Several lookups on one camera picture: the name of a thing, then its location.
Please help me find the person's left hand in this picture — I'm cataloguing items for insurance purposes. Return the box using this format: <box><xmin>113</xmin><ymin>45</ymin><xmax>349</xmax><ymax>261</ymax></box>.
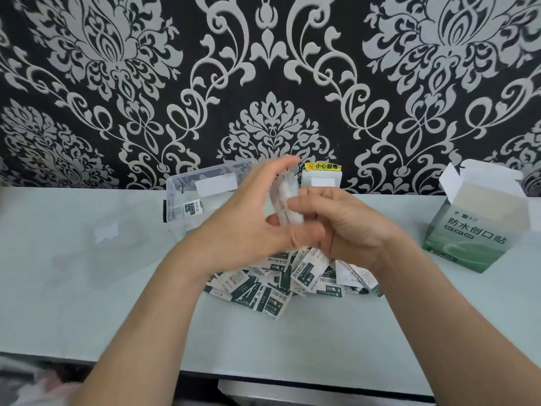
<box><xmin>168</xmin><ymin>155</ymin><xmax>303</xmax><ymax>280</ymax></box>

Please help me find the person's right hand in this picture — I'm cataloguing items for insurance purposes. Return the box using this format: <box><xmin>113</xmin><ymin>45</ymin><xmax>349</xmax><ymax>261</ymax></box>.
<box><xmin>267</xmin><ymin>186</ymin><xmax>402</xmax><ymax>275</ymax></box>

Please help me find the small white green packet bundle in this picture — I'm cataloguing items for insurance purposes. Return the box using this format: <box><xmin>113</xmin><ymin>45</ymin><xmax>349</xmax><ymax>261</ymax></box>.
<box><xmin>266</xmin><ymin>169</ymin><xmax>305</xmax><ymax>227</ymax></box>

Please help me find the pile of white green packets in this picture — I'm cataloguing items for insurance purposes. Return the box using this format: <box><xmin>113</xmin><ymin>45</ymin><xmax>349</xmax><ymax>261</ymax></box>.
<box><xmin>204</xmin><ymin>245</ymin><xmax>385</xmax><ymax>322</ymax></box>

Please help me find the green white cardboard carton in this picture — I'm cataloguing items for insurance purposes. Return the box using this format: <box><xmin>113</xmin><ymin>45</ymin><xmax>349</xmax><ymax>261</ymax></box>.
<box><xmin>422</xmin><ymin>159</ymin><xmax>541</xmax><ymax>274</ymax></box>

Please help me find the clear plastic box lid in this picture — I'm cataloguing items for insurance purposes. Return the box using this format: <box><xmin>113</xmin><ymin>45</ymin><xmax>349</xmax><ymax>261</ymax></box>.
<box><xmin>50</xmin><ymin>206</ymin><xmax>178</xmax><ymax>288</ymax></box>

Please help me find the person's left forearm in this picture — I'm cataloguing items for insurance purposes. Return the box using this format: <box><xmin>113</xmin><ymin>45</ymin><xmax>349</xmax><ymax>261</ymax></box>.
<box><xmin>72</xmin><ymin>249</ymin><xmax>212</xmax><ymax>406</ymax></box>

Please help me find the person's right forearm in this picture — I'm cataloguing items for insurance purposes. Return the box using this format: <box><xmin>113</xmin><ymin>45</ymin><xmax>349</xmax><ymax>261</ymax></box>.
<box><xmin>371</xmin><ymin>240</ymin><xmax>541</xmax><ymax>406</ymax></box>

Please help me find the crumpled plastic bag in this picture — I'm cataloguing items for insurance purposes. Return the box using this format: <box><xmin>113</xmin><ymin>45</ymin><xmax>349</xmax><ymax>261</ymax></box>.
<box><xmin>0</xmin><ymin>359</ymin><xmax>81</xmax><ymax>406</ymax></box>

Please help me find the white wall socket yellow label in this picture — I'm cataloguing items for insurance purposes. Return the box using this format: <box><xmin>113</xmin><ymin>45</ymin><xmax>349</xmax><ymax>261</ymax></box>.
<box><xmin>300</xmin><ymin>161</ymin><xmax>342</xmax><ymax>189</ymax></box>

